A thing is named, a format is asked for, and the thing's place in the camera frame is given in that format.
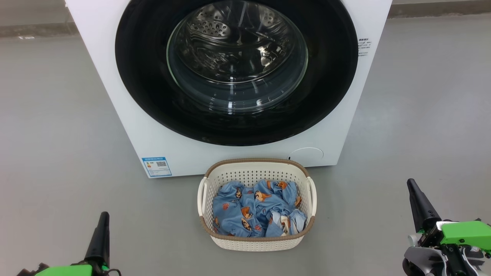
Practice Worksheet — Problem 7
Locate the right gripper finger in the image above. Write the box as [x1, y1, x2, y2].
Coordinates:
[407, 178, 442, 232]

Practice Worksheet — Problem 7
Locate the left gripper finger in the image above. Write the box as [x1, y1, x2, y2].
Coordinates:
[84, 212, 111, 269]

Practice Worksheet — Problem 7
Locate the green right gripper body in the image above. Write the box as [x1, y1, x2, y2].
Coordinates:
[403, 219, 491, 276]

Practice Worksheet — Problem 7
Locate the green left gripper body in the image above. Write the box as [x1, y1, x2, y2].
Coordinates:
[16, 261, 110, 276]

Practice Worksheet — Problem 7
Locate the round glass washer door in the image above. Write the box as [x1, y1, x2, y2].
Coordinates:
[115, 0, 359, 146]

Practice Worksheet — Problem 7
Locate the white front-load washing machine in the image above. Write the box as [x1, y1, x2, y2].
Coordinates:
[64, 0, 393, 179]

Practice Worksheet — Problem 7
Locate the blue energy label sticker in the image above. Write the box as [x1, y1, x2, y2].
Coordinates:
[142, 156, 172, 178]

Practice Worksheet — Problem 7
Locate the cream perforated laundry basket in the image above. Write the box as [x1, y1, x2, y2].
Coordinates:
[197, 158, 318, 252]

